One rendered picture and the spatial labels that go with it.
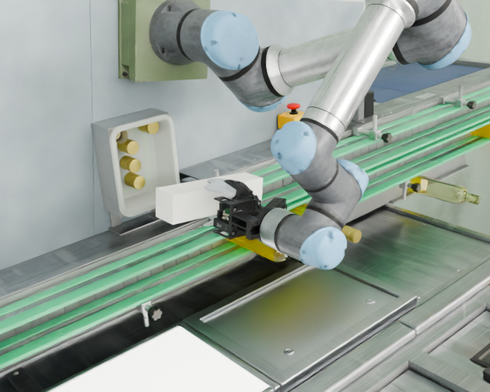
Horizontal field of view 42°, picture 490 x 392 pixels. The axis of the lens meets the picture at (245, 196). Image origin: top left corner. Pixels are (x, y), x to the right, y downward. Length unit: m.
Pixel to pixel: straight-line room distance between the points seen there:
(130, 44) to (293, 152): 0.63
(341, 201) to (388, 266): 0.75
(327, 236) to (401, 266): 0.79
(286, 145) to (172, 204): 0.34
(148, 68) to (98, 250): 0.44
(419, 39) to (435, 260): 0.80
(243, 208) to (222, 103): 0.60
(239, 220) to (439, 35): 0.51
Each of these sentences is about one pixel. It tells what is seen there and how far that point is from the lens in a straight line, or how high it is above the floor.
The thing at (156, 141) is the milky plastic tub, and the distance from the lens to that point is 1.62.
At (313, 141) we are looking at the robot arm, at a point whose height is 1.42.
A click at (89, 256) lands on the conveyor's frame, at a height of 0.85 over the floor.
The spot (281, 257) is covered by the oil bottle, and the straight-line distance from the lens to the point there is 1.56.
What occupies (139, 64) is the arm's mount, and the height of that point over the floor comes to 0.83.
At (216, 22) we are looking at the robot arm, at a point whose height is 1.04.
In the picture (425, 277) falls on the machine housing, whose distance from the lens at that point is 1.81.
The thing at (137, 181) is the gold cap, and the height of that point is 0.81.
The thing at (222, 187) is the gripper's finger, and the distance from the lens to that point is 1.30.
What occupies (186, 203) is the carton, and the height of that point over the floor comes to 1.11.
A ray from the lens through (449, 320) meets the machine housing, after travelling 1.62.
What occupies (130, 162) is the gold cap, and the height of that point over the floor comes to 0.81.
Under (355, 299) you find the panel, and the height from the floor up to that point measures 1.21.
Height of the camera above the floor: 2.09
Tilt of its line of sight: 45 degrees down
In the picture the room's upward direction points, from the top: 111 degrees clockwise
